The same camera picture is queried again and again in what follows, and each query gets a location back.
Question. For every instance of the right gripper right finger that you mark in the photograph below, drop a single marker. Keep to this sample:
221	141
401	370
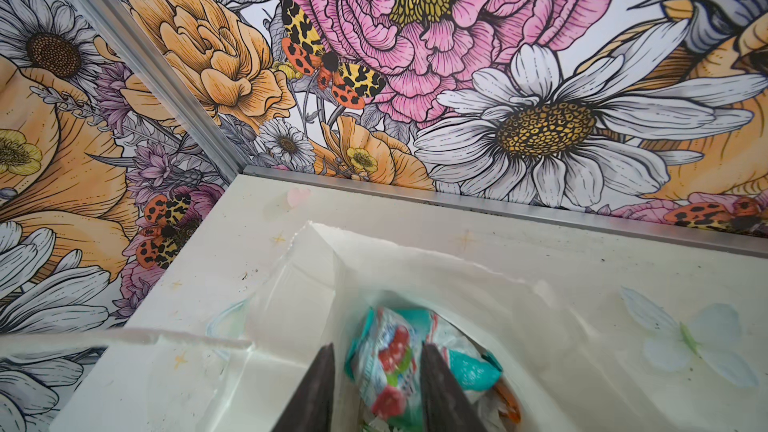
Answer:
445	407

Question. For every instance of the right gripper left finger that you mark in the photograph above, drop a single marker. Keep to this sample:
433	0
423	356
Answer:
310	409

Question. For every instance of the teal Fox's candy bag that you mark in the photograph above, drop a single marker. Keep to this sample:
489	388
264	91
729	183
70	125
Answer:
384	363

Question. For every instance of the white paper bag with print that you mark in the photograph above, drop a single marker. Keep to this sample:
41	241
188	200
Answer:
377	304

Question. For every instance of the orange snack bag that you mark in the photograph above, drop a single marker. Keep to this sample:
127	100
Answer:
509	409

